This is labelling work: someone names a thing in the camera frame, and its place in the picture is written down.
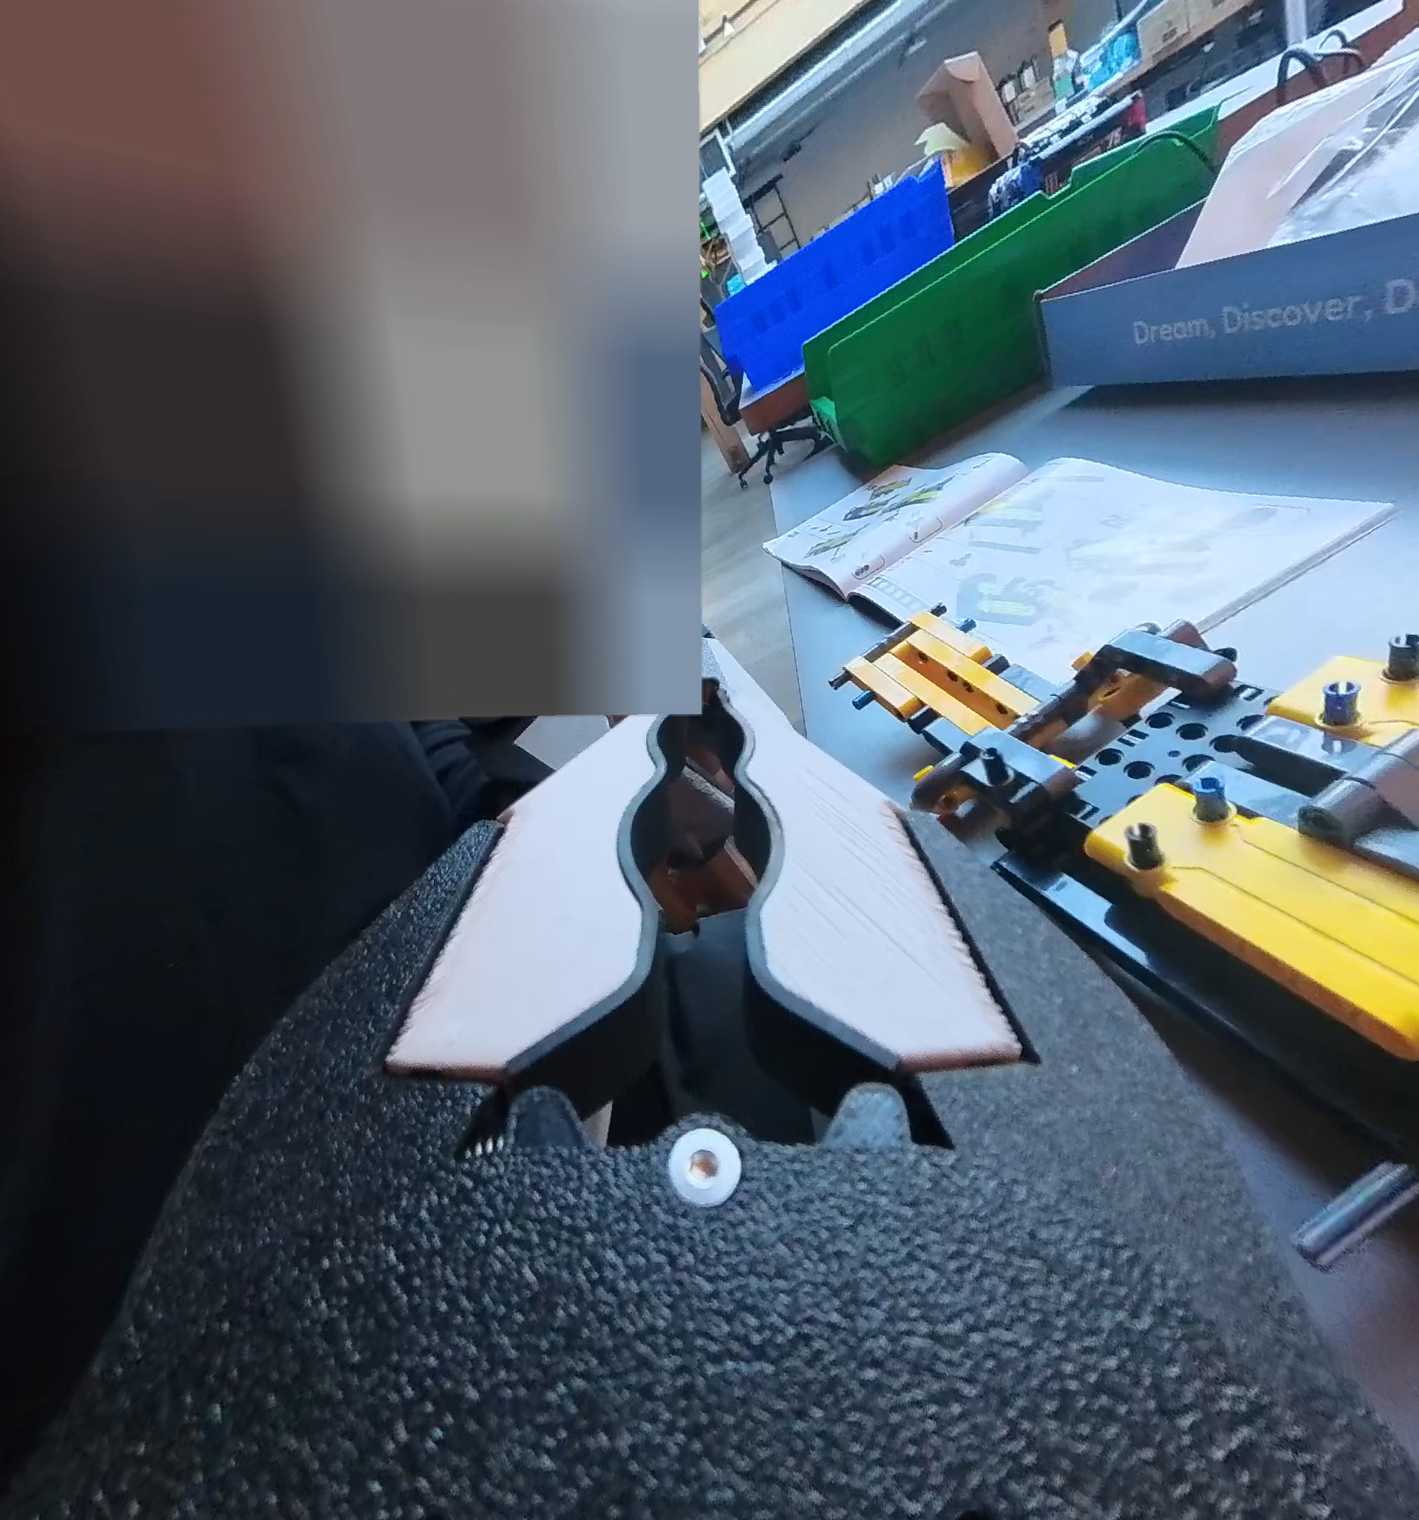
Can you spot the clear plastic bag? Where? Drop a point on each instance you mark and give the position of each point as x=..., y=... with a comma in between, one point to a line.
x=1314, y=154

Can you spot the grey desk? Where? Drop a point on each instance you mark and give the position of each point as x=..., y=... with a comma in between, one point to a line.
x=1256, y=440

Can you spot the black office chair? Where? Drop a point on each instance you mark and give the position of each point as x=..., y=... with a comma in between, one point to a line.
x=780, y=440

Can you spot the yellow black brick vehicle model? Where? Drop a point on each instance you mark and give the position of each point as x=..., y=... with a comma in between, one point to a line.
x=1256, y=902

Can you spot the brick instruction booklet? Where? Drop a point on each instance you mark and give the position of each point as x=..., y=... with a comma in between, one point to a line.
x=1077, y=535

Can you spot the person's dark clothed lap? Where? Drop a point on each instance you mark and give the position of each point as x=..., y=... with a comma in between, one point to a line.
x=128, y=950

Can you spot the blue cardboard box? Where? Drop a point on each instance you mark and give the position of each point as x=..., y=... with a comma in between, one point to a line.
x=1256, y=327

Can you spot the person's left forearm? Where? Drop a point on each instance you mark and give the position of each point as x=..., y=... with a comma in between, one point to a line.
x=473, y=767

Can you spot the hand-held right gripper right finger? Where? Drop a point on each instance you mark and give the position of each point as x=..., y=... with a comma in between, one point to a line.
x=876, y=938

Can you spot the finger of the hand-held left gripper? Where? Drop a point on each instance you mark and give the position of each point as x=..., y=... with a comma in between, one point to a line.
x=721, y=665

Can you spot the blue storage bin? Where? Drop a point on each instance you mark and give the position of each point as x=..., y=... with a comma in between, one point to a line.
x=840, y=285

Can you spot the brown cardboard box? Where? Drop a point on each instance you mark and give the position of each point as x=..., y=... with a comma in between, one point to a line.
x=958, y=101

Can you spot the green storage bin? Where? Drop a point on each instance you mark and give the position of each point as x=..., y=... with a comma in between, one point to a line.
x=994, y=332

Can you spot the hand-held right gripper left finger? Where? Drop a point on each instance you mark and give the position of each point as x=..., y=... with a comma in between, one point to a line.
x=520, y=950

